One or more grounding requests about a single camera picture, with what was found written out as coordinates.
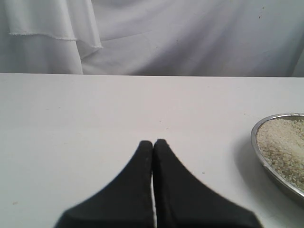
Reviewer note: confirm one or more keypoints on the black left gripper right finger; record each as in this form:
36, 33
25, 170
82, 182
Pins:
182, 201

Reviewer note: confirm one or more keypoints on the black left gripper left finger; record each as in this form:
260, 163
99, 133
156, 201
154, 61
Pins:
126, 202

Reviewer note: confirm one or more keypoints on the white backdrop curtain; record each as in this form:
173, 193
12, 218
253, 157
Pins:
153, 37

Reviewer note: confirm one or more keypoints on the steel pan of rice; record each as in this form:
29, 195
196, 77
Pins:
278, 142

